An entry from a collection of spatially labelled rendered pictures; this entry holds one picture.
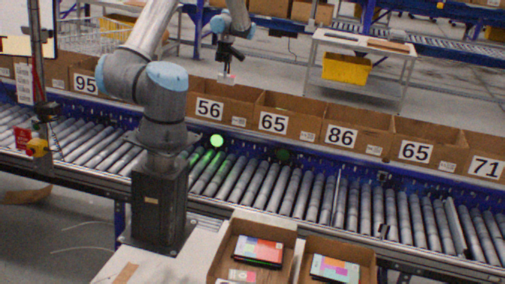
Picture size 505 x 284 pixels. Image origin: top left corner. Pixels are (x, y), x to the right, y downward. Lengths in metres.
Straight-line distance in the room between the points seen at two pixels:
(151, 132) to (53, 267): 1.55
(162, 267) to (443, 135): 1.82
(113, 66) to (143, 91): 0.15
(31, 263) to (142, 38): 1.75
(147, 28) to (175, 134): 0.41
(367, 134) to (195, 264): 1.23
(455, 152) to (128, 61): 1.75
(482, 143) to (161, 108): 1.97
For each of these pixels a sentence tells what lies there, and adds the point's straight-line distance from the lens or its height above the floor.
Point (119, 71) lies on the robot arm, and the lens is 1.69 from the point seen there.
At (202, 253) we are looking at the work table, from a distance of 1.89.
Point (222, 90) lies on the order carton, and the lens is 2.92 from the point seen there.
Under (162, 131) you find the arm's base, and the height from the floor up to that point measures 1.26.
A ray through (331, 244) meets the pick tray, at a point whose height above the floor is 0.83.
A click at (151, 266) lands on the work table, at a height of 0.75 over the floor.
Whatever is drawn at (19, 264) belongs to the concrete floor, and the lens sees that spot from 3.08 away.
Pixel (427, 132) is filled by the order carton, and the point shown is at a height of 0.98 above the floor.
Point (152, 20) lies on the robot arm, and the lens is 1.79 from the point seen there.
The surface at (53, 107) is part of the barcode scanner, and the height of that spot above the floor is 1.09.
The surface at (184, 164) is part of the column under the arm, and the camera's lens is 1.82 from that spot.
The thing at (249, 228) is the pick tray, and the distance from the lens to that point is 1.95.
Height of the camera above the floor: 1.96
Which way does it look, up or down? 26 degrees down
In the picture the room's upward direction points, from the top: 8 degrees clockwise
